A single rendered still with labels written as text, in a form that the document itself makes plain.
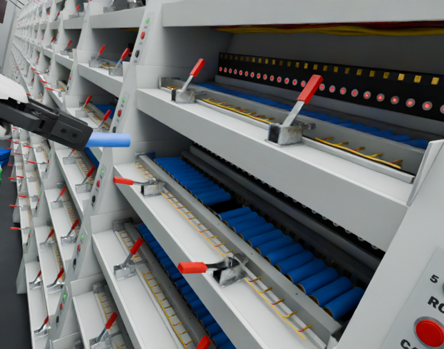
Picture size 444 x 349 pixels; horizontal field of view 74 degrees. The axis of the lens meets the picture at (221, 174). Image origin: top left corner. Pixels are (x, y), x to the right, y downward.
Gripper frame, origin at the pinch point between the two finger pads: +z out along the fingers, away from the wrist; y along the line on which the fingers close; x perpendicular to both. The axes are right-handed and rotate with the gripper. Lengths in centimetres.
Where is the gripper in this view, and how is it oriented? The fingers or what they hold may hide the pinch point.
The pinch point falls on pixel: (68, 129)
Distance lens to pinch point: 39.8
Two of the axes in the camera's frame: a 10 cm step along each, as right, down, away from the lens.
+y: 5.6, 3.6, -7.4
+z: 6.7, 3.3, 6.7
